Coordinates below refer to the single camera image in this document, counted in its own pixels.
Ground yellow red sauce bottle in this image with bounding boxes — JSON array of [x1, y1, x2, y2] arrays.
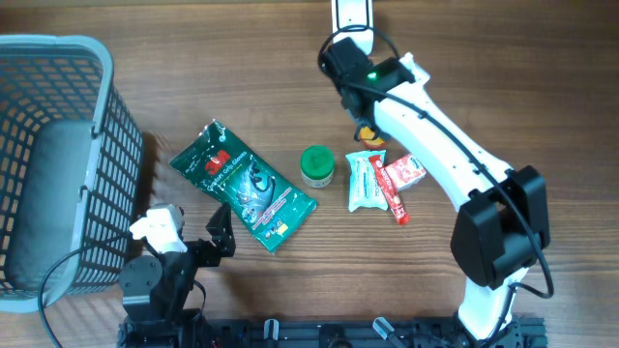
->
[[358, 127, 386, 150]]

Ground green 3M gloves packet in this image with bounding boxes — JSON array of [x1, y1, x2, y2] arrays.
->
[[170, 120, 317, 253]]

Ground green lid jar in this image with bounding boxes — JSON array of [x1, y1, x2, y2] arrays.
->
[[300, 145, 335, 189]]

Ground red white small packet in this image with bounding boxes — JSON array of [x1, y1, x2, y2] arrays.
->
[[386, 154, 427, 191]]

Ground teal snack packet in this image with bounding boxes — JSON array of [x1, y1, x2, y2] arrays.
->
[[345, 150, 388, 212]]

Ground red stick sachet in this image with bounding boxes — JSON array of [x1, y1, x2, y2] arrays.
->
[[368, 155, 410, 225]]

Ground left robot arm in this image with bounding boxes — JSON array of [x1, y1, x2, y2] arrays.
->
[[117, 203, 236, 347]]

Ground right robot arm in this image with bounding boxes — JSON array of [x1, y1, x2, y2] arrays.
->
[[317, 38, 554, 347]]

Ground white barcode scanner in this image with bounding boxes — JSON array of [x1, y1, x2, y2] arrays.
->
[[331, 0, 373, 54]]

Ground grey plastic mesh basket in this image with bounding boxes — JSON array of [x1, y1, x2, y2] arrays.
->
[[1, 35, 144, 313]]

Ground black right camera cable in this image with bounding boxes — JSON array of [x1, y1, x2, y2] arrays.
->
[[316, 23, 555, 348]]

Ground black camera cable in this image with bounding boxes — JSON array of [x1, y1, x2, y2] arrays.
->
[[37, 231, 134, 348], [316, 23, 555, 348]]

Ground black left camera cable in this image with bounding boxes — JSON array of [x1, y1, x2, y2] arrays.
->
[[37, 231, 134, 348]]

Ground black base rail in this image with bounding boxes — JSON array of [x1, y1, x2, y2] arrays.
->
[[116, 316, 548, 348]]

